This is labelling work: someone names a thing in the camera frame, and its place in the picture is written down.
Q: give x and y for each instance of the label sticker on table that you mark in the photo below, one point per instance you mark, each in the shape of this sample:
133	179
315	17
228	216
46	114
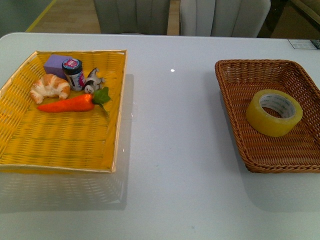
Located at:
305	44

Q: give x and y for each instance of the dark jar with pink label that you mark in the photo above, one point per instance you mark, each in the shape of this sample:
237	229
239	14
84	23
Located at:
73	71

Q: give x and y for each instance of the grey armchair right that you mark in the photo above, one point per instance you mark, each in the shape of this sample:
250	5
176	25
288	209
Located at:
223	18

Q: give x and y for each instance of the orange toy carrot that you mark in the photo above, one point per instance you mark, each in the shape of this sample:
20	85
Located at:
81	103

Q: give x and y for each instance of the yellow woven basket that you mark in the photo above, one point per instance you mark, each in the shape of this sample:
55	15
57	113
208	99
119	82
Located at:
33	141

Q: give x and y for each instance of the purple foam block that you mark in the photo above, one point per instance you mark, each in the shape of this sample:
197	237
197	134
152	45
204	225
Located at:
54	65

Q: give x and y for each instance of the small panda figurine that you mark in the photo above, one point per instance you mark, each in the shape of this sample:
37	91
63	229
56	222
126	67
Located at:
93	82

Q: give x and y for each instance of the grey armchair left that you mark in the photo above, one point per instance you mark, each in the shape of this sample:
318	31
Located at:
147	17

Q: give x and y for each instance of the clear yellowish tape roll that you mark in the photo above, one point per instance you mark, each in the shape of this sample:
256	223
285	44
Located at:
273	113

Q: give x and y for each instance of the toy croissant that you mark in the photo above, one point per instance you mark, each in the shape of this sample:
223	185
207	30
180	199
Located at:
49	86

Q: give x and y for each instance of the grey armchair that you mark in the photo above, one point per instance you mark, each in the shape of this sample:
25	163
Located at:
147	17
223	18

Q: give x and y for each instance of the brown wicker basket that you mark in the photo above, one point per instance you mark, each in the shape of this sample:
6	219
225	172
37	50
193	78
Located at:
296	152

